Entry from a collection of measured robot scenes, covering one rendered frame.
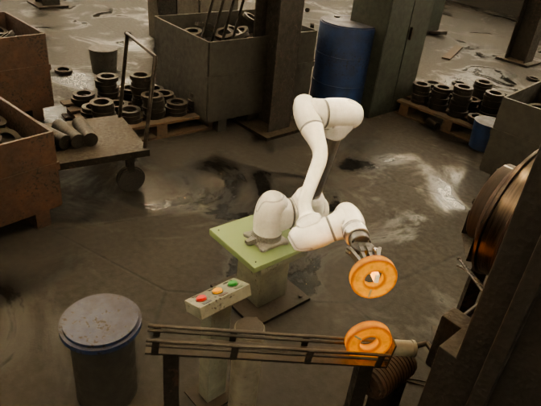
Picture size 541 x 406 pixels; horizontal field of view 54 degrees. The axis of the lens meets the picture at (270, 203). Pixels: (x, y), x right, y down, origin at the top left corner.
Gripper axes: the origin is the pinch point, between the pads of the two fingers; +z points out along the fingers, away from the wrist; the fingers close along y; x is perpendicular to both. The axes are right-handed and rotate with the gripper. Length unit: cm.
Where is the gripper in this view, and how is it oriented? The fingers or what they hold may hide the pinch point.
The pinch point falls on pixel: (373, 272)
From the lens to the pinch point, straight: 177.3
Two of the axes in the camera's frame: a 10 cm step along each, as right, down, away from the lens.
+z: 1.1, 4.9, -8.7
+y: -9.9, -0.2, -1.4
